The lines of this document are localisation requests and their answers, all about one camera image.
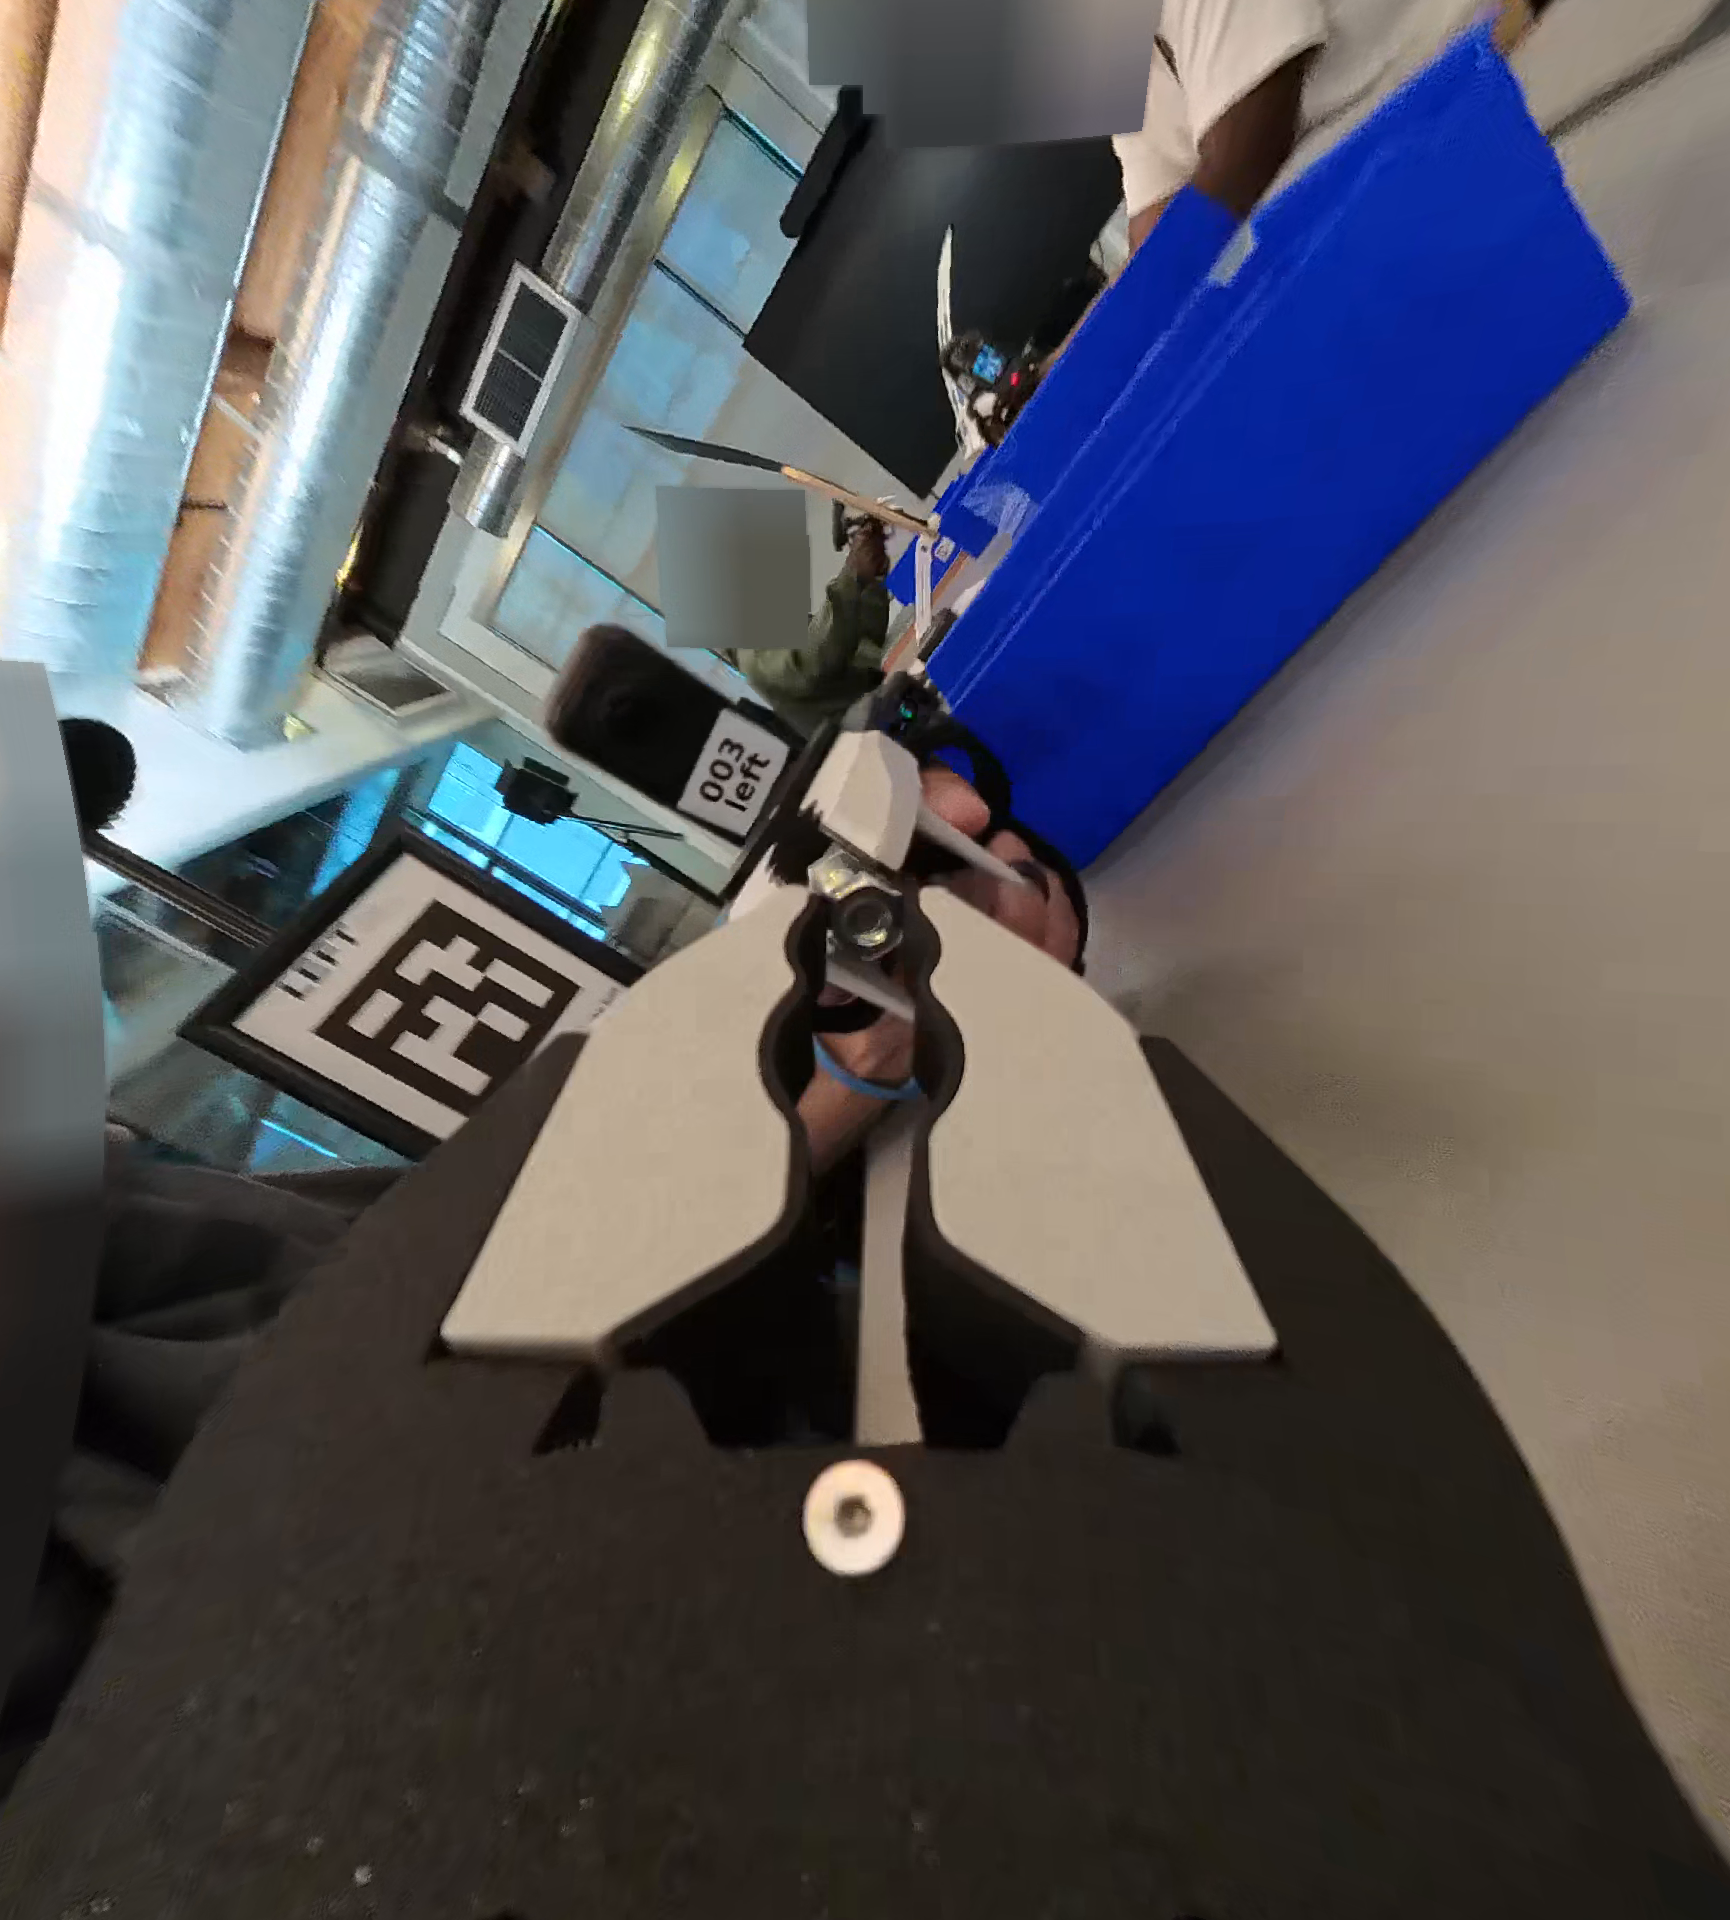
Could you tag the white air vent grille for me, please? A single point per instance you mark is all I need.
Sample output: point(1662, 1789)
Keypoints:
point(519, 360)

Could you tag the black display screen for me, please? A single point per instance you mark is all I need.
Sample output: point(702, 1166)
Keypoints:
point(925, 300)

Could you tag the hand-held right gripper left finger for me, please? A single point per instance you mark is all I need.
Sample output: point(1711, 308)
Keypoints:
point(639, 1185)

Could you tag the grey desk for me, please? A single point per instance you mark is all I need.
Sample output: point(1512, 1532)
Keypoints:
point(1480, 976)

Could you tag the black round disc stand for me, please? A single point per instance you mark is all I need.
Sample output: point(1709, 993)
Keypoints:
point(96, 772)

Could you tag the small silver air duct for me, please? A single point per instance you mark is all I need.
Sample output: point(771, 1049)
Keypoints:
point(625, 150)

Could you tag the black tripod stand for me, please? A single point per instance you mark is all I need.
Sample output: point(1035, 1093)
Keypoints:
point(542, 787)

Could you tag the person's left hand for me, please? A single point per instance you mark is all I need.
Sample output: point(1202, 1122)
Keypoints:
point(1029, 901)

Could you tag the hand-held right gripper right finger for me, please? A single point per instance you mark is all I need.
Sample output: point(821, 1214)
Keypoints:
point(1089, 1185)

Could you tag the small wooden document stand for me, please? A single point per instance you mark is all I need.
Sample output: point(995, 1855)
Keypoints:
point(943, 293)
point(835, 495)

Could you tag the large steel hex nut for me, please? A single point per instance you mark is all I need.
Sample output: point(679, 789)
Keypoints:
point(864, 918)

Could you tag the black framed marker poster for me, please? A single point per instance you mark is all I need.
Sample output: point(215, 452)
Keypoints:
point(429, 997)

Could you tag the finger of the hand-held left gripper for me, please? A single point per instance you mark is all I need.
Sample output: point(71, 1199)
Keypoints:
point(872, 802)
point(762, 897)

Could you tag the large silver air duct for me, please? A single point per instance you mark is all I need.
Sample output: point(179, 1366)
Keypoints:
point(129, 375)
point(310, 450)

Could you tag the short thick steel bolt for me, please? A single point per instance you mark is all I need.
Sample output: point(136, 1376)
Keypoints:
point(837, 870)

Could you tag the black video bar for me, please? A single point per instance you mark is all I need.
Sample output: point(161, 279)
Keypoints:
point(820, 158)

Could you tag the blue wristband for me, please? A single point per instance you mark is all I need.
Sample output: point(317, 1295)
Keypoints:
point(864, 1085)

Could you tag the blue plastic bin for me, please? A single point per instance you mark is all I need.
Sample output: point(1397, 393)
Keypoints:
point(1104, 375)
point(1330, 450)

